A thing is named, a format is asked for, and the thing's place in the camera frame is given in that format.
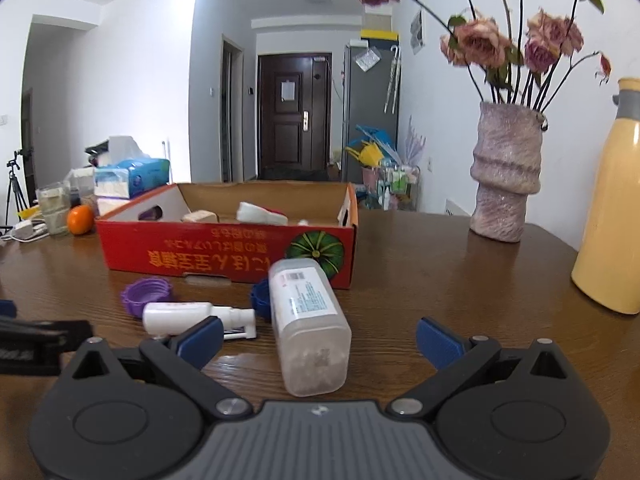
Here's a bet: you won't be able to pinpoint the white folded umbrella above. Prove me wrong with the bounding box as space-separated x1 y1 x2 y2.
384 45 402 114

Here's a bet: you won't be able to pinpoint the dark brown door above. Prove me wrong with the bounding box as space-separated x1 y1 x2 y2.
257 52 333 181

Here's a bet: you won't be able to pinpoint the red cardboard box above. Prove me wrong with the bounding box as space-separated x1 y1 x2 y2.
95 182 359 291

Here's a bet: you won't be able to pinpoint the clear plastic bag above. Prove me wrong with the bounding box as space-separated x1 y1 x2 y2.
354 49 382 72

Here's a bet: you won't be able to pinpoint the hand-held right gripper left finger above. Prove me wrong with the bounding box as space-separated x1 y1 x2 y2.
71 316 253 418

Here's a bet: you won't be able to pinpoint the yellow and black box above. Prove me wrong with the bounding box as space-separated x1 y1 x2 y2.
360 29 400 46

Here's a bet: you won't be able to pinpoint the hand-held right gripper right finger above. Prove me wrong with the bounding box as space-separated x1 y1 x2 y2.
387 316 571 418

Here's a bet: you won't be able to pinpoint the black flat device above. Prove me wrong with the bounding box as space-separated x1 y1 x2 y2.
85 140 112 167

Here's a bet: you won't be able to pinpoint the purple bottle cap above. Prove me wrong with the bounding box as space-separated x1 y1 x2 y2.
121 277 175 319

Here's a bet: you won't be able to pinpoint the orange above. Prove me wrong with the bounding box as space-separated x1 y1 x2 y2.
67 205 96 236

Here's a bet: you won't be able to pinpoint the yellow thermos jug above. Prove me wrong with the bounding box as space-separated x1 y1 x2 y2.
571 78 640 316

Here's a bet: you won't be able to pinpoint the purple plastic hangers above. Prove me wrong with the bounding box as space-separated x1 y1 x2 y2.
397 115 426 166

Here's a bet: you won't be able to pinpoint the clear food container white lid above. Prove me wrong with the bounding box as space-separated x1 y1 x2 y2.
64 166 97 208

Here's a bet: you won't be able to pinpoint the white spray bottle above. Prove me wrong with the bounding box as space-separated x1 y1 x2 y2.
142 302 259 341

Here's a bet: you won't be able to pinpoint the glass cup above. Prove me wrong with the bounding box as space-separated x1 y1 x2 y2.
36 186 72 236

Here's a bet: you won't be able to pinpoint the metal wire rack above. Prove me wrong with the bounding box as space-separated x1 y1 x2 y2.
375 162 421 211

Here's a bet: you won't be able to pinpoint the clear plastic bottle white label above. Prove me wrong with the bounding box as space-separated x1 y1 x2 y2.
268 258 352 397

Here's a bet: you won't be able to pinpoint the dried pink rose bouquet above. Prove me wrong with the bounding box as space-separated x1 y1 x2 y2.
352 0 623 111

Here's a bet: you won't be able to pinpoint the pink textured vase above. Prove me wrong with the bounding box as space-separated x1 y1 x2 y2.
469 101 548 244

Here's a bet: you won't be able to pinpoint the grey refrigerator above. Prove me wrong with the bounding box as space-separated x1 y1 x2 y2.
342 42 400 183

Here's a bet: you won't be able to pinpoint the black tripod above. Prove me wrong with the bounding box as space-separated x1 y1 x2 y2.
5 149 30 231

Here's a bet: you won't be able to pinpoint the yellow plastic dustpan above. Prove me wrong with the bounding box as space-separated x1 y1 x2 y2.
345 142 383 168

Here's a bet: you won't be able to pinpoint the dark interior door frame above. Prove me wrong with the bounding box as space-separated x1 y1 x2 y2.
221 35 246 183

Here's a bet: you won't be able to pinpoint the blue tissue pack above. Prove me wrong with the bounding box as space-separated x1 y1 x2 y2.
94 136 171 199

